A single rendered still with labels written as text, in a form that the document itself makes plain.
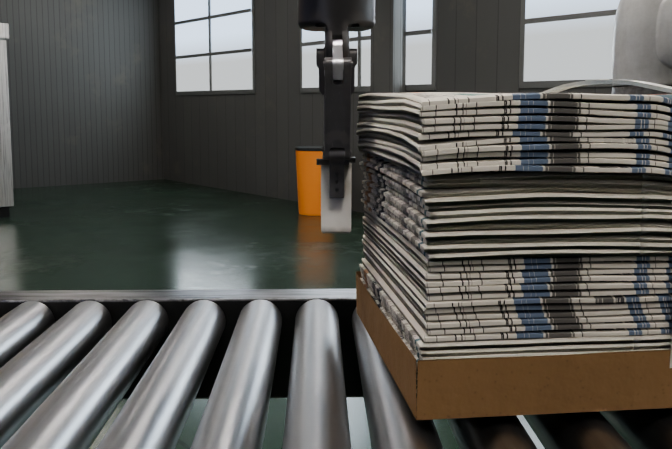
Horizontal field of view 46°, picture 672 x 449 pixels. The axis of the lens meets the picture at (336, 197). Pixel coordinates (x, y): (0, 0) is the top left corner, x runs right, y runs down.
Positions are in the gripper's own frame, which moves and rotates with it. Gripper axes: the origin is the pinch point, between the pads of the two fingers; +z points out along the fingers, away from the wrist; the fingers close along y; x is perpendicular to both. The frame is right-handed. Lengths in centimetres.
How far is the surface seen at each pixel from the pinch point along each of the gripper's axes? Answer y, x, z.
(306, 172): 643, 12, 53
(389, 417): -22.9, -3.4, 13.4
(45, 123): 915, 341, 15
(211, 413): -21.8, 9.7, 13.4
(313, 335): -3.4, 2.3, 13.1
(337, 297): 11.6, -0.5, 13.1
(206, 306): 8.2, 14.2, 13.2
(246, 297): 11.8, 10.1, 13.1
